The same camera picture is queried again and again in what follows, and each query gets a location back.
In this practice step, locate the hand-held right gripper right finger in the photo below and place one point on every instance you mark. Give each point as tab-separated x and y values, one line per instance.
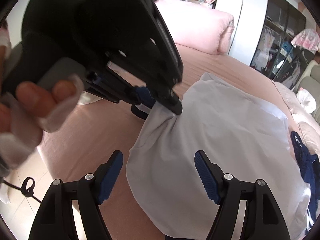
207	177

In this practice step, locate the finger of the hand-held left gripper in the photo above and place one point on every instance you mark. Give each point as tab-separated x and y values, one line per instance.
170	97
142	95

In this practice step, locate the navy blue shorts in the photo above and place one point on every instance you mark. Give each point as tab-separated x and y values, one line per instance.
307	165

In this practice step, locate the person's left hand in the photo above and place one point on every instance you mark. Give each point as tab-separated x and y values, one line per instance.
32	100

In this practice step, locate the white shirt with navy trim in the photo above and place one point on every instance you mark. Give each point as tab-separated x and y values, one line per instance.
212	130

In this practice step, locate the glass-door wardrobe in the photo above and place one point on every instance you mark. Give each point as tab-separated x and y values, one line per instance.
280	42

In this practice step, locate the pink rolled duvet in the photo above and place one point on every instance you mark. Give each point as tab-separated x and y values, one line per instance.
195	22

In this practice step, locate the white glossy wardrobe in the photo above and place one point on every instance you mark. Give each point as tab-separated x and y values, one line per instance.
250	17

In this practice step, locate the white folded garment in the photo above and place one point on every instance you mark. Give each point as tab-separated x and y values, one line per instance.
87	100

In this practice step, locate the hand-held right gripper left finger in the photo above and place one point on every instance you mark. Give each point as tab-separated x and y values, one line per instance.
111	177

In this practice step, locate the white cat plush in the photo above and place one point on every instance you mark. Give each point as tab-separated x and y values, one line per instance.
306	100

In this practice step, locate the pink round bed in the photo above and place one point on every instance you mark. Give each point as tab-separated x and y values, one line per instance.
100	135

